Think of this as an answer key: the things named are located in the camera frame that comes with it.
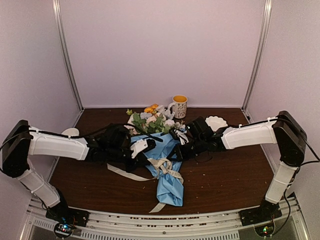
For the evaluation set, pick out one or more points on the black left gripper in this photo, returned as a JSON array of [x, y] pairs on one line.
[[140, 160]]

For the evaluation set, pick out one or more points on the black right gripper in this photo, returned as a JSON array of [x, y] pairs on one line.
[[181, 155]]

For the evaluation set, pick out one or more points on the white flower stem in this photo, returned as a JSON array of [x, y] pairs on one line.
[[160, 124]]

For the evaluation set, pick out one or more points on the cream printed ribbon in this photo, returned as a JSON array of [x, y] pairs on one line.
[[170, 189]]

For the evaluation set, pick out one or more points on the orange flower stem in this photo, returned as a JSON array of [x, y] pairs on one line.
[[152, 109]]

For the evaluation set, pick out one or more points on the blue wrapping paper sheet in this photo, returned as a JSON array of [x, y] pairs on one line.
[[163, 148]]

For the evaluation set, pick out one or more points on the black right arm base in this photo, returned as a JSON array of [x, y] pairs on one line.
[[263, 213]]

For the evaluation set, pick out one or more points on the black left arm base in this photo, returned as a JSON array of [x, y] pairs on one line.
[[63, 214]]

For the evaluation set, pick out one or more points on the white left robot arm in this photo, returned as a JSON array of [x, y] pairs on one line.
[[24, 141]]

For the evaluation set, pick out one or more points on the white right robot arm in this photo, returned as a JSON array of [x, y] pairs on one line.
[[282, 131]]

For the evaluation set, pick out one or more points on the white scalloped bowl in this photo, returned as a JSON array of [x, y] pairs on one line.
[[215, 122]]

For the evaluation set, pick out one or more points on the white mug yellow inside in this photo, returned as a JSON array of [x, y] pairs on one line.
[[178, 106]]

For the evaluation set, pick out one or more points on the small patterned cup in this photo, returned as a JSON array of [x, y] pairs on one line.
[[71, 132]]

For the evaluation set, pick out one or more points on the left circuit board with LEDs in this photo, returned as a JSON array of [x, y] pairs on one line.
[[63, 230]]

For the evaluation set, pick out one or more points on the circuit board with leds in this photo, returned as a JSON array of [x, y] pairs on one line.
[[63, 230], [264, 230]]

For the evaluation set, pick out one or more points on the right circuit board with LEDs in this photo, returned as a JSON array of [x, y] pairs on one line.
[[264, 230]]

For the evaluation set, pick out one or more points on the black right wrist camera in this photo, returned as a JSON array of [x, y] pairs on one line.
[[197, 130]]

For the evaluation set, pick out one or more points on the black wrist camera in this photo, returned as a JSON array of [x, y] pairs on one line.
[[119, 137], [197, 130]]

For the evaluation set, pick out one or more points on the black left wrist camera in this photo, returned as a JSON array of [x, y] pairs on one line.
[[119, 137]]

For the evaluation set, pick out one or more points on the aluminium front rail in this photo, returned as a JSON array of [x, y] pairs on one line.
[[223, 225]]

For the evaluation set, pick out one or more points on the right aluminium frame post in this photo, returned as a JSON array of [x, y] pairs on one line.
[[264, 30]]

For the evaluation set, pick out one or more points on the aluminium frame post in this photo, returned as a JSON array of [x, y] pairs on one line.
[[264, 30], [66, 57]]

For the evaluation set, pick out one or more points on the left aluminium frame post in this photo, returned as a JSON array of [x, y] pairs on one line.
[[66, 57]]

